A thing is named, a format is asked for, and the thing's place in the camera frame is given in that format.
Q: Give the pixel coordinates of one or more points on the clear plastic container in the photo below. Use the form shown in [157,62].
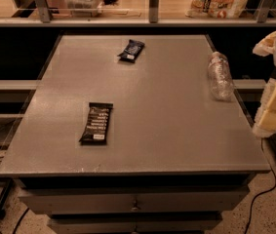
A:
[83,8]

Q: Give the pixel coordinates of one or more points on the black rxbar chocolate bar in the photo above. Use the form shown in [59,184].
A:
[96,129]

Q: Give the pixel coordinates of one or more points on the printed snack bag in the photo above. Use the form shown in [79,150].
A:
[219,9]

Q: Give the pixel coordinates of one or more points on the dark blue snack packet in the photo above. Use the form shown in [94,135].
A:
[131,51]

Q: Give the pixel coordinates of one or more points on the clear plastic water bottle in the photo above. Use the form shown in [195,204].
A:
[220,80]

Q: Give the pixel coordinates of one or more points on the grey drawer cabinet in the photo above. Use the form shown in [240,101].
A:
[175,157]

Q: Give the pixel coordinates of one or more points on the metal shelf rail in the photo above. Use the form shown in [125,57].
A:
[128,13]

